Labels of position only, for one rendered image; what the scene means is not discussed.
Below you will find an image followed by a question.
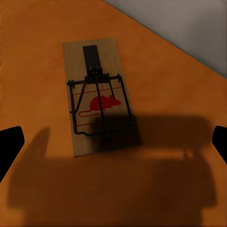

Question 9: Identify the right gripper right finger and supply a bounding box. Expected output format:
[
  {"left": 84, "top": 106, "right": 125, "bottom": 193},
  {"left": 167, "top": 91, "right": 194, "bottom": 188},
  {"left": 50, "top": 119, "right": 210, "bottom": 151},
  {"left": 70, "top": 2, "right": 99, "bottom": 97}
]
[{"left": 212, "top": 126, "right": 227, "bottom": 164}]

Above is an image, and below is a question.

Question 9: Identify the mousetrap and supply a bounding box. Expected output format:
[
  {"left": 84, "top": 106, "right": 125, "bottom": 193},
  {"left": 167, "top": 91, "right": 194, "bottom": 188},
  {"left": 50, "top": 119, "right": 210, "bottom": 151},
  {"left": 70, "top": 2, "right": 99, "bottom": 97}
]
[{"left": 62, "top": 37, "right": 142, "bottom": 158}]

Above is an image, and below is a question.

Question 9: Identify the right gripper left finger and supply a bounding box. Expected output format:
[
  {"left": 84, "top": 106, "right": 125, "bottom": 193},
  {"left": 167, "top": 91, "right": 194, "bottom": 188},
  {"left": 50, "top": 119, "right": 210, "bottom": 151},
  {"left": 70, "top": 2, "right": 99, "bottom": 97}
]
[{"left": 0, "top": 126, "right": 25, "bottom": 183}]

